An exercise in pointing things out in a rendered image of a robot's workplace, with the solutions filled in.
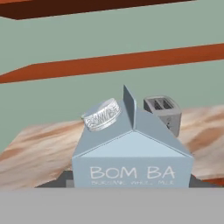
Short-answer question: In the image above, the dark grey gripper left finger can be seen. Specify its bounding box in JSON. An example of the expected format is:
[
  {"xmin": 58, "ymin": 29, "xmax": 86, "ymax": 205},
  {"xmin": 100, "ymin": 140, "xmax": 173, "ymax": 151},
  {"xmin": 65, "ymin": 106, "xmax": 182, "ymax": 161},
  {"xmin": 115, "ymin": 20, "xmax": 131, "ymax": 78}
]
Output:
[{"xmin": 35, "ymin": 170, "xmax": 74, "ymax": 189}]

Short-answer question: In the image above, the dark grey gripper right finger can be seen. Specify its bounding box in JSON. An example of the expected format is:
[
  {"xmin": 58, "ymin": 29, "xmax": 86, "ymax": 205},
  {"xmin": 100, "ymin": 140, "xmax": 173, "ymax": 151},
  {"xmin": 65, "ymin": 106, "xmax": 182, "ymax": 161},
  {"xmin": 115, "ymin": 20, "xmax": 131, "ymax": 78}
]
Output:
[{"xmin": 189, "ymin": 174, "xmax": 224, "ymax": 189}]

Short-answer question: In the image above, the pale blue milk carton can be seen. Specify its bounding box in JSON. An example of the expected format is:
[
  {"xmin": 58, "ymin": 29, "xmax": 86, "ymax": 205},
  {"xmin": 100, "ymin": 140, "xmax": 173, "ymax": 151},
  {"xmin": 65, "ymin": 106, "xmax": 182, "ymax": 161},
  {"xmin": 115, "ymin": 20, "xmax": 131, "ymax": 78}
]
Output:
[{"xmin": 71, "ymin": 84, "xmax": 195, "ymax": 189}]

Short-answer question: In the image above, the silver toaster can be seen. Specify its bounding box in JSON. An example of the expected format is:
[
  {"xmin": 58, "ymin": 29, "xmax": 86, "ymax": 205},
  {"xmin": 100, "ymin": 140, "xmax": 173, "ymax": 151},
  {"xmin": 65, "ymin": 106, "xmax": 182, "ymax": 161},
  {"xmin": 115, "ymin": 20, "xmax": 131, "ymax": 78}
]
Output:
[{"xmin": 143, "ymin": 94, "xmax": 183, "ymax": 138}]

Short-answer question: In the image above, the red-brown wooden shelf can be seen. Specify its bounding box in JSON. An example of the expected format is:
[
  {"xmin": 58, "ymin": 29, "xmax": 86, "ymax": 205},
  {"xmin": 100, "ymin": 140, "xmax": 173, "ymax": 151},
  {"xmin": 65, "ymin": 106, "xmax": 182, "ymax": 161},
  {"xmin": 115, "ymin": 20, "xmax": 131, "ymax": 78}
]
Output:
[
  {"xmin": 0, "ymin": 43, "xmax": 224, "ymax": 85},
  {"xmin": 0, "ymin": 0, "xmax": 197, "ymax": 21}
]

